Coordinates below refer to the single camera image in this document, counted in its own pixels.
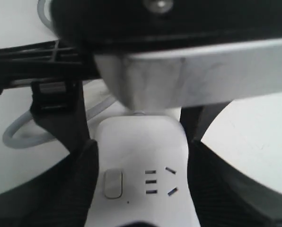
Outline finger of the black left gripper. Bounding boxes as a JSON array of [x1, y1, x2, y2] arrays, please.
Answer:
[[180, 104, 226, 142]]

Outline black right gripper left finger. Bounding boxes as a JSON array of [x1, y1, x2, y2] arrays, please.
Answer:
[[0, 140, 99, 227]]

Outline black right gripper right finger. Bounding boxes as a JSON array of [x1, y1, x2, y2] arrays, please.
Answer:
[[187, 140, 282, 227]]

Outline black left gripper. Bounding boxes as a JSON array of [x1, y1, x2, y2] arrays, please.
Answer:
[[0, 40, 101, 156]]

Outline white five-outlet power strip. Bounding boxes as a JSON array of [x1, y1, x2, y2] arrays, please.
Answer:
[[86, 115, 200, 227]]

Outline grey power cord with plug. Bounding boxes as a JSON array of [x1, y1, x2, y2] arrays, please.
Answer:
[[2, 0, 115, 149]]

